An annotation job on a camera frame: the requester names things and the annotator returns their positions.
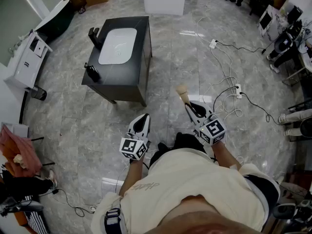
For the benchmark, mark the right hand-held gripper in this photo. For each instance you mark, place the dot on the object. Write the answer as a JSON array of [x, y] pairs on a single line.
[[214, 130]]

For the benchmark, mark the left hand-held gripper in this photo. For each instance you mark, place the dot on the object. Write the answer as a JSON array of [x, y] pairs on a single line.
[[131, 146]]

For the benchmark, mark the beige paper piece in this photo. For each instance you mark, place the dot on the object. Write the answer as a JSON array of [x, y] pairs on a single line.
[[182, 92]]

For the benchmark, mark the person's left forearm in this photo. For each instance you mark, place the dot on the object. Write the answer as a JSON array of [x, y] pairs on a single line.
[[131, 174]]

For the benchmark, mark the person's right forearm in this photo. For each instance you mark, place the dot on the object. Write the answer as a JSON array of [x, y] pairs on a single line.
[[225, 155]]

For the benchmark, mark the person's black trousers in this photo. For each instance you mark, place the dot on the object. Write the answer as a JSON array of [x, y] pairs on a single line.
[[187, 141]]

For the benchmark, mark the white power strip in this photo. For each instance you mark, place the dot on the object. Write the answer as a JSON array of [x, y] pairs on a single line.
[[213, 44], [238, 91]]

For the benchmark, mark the person's cream shirt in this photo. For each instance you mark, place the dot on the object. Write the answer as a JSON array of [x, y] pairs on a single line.
[[190, 179]]

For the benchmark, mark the black vanity cabinet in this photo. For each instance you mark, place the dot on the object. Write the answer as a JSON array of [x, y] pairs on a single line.
[[143, 57]]

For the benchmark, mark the black soap dispenser bottle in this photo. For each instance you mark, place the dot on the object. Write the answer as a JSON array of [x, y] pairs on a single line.
[[93, 73]]

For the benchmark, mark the white sink basin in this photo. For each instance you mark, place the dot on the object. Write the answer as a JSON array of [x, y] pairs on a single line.
[[118, 46]]

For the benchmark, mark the black faucet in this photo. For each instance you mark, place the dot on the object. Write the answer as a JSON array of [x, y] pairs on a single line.
[[93, 36]]

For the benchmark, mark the person's bare chest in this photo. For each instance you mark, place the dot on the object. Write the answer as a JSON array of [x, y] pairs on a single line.
[[202, 216]]

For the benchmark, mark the black mesh trash bin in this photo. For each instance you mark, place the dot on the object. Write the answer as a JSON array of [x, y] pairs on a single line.
[[39, 93]]

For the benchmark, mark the marble pattern table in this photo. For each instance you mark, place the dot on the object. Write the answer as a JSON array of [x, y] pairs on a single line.
[[274, 24]]

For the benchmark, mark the white square box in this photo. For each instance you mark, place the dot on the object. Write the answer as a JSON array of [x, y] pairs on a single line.
[[163, 2]]

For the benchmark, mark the pink cloth chair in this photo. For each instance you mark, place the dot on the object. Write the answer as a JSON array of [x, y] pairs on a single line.
[[23, 150]]

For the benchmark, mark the cream cloth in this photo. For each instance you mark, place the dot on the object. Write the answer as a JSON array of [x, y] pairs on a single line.
[[20, 161]]

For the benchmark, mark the white cabinet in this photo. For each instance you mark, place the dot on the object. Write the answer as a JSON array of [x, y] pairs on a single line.
[[26, 62]]

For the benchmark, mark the dark bathtub white rim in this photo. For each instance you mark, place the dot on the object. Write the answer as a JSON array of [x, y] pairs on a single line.
[[57, 21]]

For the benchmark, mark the grey rounded helmet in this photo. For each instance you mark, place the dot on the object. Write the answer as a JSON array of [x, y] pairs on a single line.
[[26, 206]]

